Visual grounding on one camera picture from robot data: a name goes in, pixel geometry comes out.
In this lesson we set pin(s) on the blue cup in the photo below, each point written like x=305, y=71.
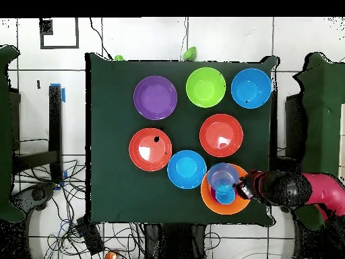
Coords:
x=225, y=195

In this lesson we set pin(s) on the low blue ridged bowl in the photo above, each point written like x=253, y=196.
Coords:
x=222, y=175

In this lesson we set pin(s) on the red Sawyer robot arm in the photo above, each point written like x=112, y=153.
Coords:
x=291, y=188

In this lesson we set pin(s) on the large orange bowl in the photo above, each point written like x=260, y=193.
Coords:
x=229, y=209

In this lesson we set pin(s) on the dark office chair base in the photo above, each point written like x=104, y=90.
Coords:
x=37, y=194
x=285, y=209

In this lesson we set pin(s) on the red-orange bowl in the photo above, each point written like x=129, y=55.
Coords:
x=221, y=132
x=149, y=159

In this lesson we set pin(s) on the medium blue bowl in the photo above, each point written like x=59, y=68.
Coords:
x=186, y=169

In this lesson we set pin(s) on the neighbouring green cloth table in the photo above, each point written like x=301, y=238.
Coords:
x=320, y=135
x=6, y=135

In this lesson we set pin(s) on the large blue bowl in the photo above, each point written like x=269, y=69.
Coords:
x=251, y=88

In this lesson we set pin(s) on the dark green table cloth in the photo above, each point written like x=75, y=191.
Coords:
x=121, y=194

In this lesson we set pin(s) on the purple bowl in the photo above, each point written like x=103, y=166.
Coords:
x=155, y=97

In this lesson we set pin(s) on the small green bowl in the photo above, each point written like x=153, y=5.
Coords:
x=190, y=53

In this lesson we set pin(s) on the small orange cup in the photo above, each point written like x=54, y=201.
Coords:
x=111, y=256

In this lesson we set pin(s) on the black power strip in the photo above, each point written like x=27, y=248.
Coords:
x=90, y=237

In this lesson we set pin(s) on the small green cup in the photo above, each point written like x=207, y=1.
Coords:
x=118, y=57

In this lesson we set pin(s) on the black table frame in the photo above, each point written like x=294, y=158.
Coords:
x=55, y=121

